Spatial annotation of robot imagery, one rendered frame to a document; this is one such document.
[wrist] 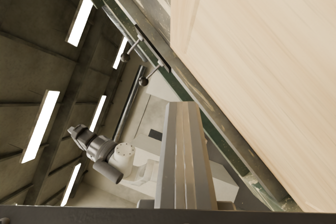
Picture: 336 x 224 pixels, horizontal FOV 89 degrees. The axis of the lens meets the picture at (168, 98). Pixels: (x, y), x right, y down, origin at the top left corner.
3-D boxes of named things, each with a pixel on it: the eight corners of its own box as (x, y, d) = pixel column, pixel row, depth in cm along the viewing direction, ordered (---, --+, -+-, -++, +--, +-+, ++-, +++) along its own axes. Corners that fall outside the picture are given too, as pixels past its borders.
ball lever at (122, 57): (149, 39, 62) (128, 64, 68) (143, 31, 63) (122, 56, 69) (144, 38, 59) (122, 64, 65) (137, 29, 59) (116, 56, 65)
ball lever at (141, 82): (169, 64, 61) (146, 87, 67) (163, 56, 62) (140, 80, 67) (165, 64, 58) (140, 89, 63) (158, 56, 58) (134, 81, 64)
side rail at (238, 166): (254, 159, 82) (237, 173, 81) (121, -7, 94) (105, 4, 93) (261, 162, 76) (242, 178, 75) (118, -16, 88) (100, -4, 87)
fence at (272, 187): (278, 187, 57) (269, 195, 57) (113, -18, 67) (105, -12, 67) (288, 194, 52) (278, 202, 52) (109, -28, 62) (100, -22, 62)
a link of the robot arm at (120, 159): (115, 131, 61) (141, 146, 58) (112, 153, 66) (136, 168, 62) (89, 149, 52) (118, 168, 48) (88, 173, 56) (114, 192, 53)
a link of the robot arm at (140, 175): (118, 146, 59) (156, 156, 59) (115, 165, 63) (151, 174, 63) (110, 161, 53) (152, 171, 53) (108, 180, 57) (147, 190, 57)
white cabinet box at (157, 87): (220, 120, 460) (149, 93, 471) (228, 100, 460) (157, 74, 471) (227, 123, 400) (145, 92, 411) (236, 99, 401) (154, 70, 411)
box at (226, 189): (211, 193, 339) (130, 161, 348) (222, 165, 339) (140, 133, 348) (225, 226, 249) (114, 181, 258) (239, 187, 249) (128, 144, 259)
